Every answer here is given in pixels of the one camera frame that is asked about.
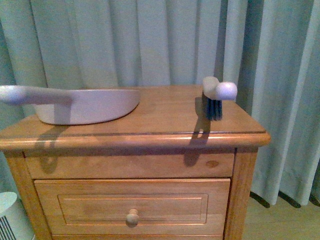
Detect beige hand brush black bristles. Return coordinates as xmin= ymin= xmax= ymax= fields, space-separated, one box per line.
xmin=202 ymin=76 xmax=238 ymax=121

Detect wooden drawer front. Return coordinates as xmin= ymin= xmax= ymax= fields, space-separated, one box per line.
xmin=34 ymin=179 xmax=230 ymax=236

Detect beige plastic dustpan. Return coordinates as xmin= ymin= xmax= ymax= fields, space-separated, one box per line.
xmin=0 ymin=85 xmax=141 ymax=125

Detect white air purifier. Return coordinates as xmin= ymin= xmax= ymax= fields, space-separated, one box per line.
xmin=0 ymin=192 xmax=35 ymax=240

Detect wooden nightstand cabinet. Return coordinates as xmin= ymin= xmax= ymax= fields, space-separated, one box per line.
xmin=0 ymin=85 xmax=271 ymax=240

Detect round wooden drawer knob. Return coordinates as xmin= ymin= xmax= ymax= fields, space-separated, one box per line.
xmin=125 ymin=209 xmax=139 ymax=228

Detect pale green curtain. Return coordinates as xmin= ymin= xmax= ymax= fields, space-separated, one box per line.
xmin=0 ymin=0 xmax=320 ymax=205

